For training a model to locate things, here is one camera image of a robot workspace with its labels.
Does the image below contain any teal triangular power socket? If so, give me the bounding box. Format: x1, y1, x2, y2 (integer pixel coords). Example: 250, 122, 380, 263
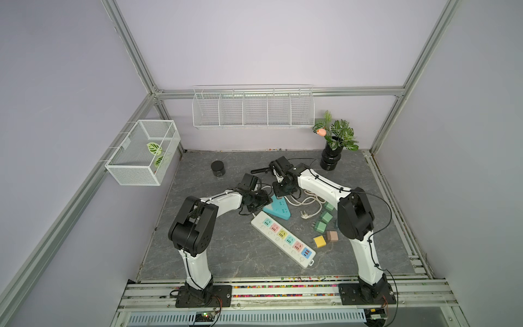
262, 195, 291, 220

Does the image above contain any green plug adapter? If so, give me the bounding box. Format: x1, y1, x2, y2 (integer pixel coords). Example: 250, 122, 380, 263
313, 221, 327, 234
324, 202, 335, 211
320, 211, 333, 224

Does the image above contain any long white power strip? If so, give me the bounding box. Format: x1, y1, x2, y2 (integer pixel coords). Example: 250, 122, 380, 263
251, 212, 316, 268

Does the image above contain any yellow plug adapter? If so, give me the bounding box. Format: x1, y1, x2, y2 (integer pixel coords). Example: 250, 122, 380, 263
313, 235, 327, 249

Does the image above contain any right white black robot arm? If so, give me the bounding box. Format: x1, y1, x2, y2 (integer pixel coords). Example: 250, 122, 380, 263
268, 157, 390, 291

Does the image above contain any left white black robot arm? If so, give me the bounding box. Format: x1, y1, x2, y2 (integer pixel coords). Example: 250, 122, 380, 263
168, 174, 271, 293

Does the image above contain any black ribbed vase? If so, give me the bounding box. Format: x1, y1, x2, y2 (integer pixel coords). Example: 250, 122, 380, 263
320, 143, 343, 171

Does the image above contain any small black round jar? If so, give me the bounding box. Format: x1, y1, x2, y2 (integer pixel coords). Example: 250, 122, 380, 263
211, 160, 226, 177

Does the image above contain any green artificial plant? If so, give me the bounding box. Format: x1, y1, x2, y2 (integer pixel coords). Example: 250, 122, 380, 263
313, 110, 359, 151

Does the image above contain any green leaf in basket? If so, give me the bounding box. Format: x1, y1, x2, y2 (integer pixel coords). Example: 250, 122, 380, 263
147, 143, 163, 168

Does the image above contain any beige coiled power cable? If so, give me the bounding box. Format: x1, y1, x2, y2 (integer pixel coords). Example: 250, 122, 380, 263
285, 193, 327, 219

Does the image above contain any white plug of cable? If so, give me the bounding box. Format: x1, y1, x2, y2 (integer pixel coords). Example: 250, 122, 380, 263
300, 211, 312, 219

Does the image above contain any long white wire shelf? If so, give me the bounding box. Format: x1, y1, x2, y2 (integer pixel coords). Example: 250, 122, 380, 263
192, 84, 315, 129

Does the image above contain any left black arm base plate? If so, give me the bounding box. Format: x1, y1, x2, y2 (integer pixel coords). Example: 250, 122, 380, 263
175, 284, 232, 309

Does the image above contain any white wire basket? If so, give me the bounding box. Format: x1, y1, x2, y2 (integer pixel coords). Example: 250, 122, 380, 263
105, 119, 181, 186

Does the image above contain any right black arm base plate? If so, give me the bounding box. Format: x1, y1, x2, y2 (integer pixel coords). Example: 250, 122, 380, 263
339, 282, 397, 306

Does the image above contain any white slotted cable duct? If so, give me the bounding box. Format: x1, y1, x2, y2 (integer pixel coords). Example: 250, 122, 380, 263
124, 309, 367, 326

